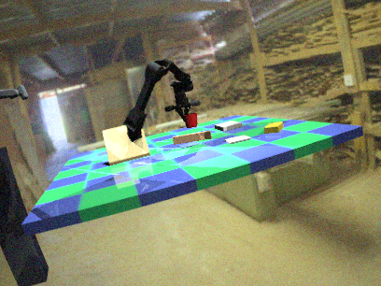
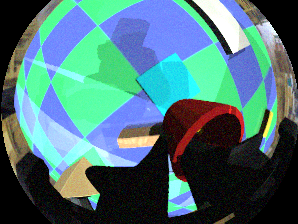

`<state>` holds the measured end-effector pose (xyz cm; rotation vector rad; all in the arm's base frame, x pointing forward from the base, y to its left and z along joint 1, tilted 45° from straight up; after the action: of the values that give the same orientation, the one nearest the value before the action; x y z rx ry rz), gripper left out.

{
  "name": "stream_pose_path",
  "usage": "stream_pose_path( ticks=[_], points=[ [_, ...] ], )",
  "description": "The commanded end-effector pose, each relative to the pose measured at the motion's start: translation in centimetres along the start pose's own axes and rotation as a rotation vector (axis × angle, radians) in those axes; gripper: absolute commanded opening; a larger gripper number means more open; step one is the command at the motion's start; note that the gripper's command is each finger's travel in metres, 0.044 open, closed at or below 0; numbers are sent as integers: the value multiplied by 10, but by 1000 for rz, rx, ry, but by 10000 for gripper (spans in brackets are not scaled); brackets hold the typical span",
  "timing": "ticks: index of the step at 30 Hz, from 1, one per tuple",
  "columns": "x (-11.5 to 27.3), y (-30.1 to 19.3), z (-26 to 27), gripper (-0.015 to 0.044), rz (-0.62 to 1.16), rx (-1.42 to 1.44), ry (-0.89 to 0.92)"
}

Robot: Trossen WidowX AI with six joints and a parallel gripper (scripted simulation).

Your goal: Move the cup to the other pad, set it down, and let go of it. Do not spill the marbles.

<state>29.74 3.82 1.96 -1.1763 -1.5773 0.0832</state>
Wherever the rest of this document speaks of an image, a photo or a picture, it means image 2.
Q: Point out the tan wooden flat bar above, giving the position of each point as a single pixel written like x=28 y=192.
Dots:
x=139 y=137

